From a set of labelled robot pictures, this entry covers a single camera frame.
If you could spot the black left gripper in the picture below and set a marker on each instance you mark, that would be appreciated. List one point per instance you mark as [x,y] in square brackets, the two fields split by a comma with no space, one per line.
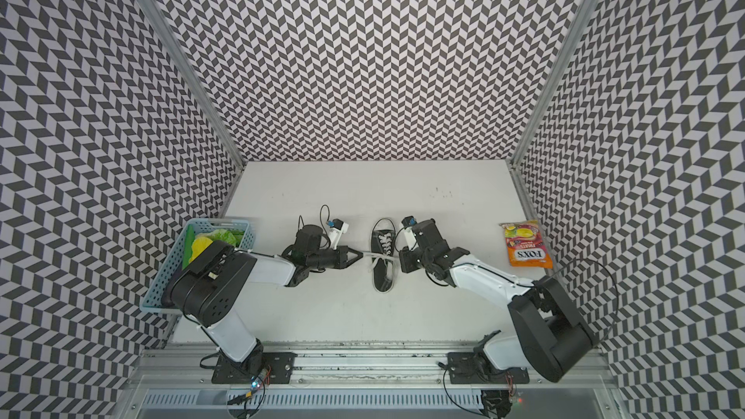
[342,259]

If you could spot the aluminium left corner post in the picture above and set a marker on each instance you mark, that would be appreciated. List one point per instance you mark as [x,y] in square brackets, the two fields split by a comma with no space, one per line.
[168,40]

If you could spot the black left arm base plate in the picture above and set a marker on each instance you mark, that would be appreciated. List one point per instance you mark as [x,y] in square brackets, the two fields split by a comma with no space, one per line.
[256,368]

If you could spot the light blue plastic basket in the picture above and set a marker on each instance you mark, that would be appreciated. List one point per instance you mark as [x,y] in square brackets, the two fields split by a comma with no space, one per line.
[172,265]

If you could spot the black canvas sneaker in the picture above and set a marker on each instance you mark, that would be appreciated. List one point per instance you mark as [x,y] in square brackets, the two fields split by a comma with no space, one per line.
[383,256]

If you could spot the green toy lettuce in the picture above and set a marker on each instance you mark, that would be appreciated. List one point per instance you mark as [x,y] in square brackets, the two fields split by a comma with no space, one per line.
[232,237]

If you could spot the aluminium corner post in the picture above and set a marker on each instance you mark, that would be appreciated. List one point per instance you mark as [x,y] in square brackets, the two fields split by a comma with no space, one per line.
[564,57]
[168,40]

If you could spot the aluminium right corner post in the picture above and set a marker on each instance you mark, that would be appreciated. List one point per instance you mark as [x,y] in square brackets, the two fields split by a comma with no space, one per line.
[564,57]

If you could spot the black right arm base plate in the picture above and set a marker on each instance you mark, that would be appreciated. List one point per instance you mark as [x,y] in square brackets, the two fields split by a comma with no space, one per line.
[474,367]

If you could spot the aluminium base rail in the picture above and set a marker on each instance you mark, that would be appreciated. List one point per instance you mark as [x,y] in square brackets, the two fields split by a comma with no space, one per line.
[359,380]

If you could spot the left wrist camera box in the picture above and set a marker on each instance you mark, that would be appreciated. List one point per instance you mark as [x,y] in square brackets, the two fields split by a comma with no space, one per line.
[336,229]

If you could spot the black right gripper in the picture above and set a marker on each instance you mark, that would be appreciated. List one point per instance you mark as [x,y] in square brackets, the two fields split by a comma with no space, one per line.
[405,255]

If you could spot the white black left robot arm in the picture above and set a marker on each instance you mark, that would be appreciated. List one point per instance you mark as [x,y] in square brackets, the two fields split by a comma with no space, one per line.
[208,289]

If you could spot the green toy cucumber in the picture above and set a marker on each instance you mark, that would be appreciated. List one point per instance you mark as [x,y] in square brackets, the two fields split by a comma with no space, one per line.
[189,239]

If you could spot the white shoelace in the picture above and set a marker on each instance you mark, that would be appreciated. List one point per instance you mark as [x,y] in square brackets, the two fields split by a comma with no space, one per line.
[381,253]

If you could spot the orange candy bag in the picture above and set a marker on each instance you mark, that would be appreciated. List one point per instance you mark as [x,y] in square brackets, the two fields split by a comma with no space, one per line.
[525,245]

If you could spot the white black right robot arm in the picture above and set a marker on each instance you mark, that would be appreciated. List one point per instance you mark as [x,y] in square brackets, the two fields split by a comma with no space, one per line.
[549,334]

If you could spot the yellow toy cabbage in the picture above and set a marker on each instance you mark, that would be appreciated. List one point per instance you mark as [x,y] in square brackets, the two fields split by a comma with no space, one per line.
[199,245]

